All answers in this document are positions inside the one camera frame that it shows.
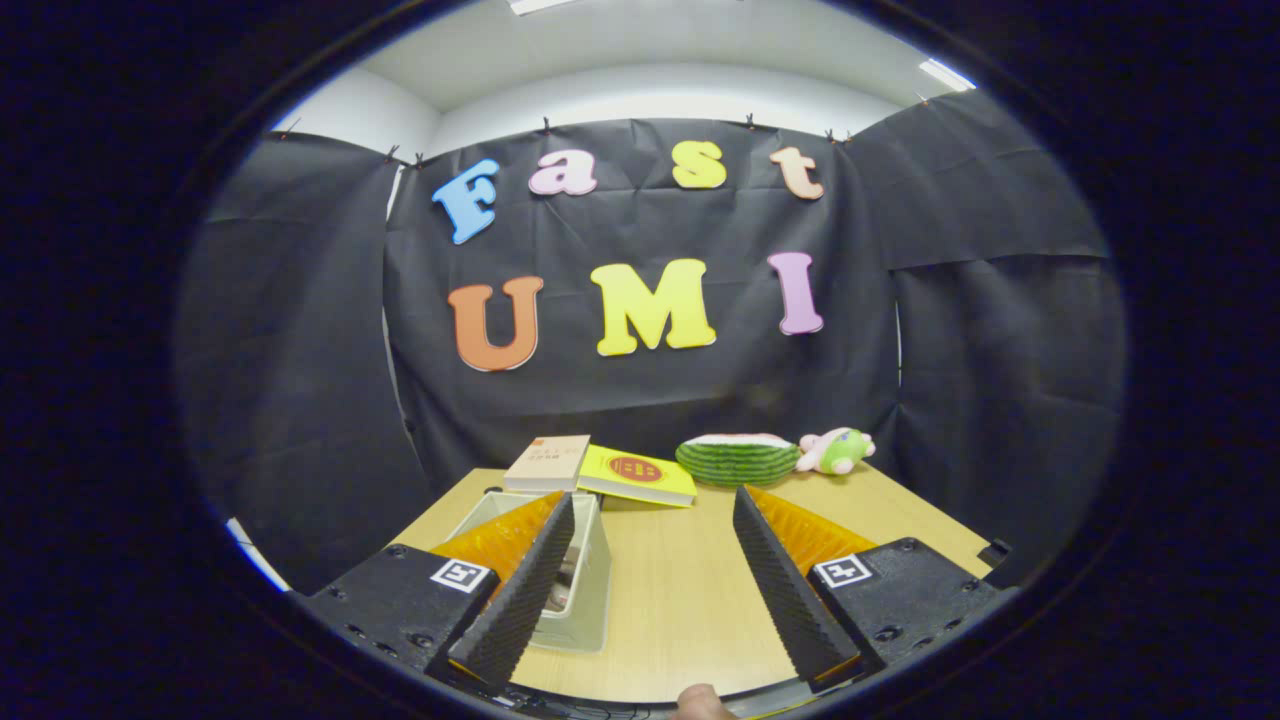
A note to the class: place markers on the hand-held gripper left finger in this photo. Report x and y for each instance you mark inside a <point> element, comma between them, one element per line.
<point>520,600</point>

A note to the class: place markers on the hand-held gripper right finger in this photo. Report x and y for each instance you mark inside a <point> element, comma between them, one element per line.
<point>785,590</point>

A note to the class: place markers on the brown shoe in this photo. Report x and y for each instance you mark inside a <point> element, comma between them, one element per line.
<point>566,575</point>

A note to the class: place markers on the pale fabric storage box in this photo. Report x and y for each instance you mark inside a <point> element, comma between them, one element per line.
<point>592,590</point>

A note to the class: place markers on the watermelon slice plush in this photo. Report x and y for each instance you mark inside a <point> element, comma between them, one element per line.
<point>738,462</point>

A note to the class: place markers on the beige book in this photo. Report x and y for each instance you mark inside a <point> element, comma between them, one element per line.
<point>548,462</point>

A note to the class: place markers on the pink and green plush toy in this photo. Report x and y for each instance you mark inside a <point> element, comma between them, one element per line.
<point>838,452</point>

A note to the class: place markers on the yellow book with red circle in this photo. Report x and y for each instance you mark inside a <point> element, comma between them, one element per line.
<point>640,475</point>

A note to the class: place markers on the black backdrop cloth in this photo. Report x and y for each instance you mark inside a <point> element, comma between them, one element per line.
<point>650,380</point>

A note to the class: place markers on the small ceiling light panel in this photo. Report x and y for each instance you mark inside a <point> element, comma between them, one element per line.
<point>947,75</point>

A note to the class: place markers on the large ceiling light panel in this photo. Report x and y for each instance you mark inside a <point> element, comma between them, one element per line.
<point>540,5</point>

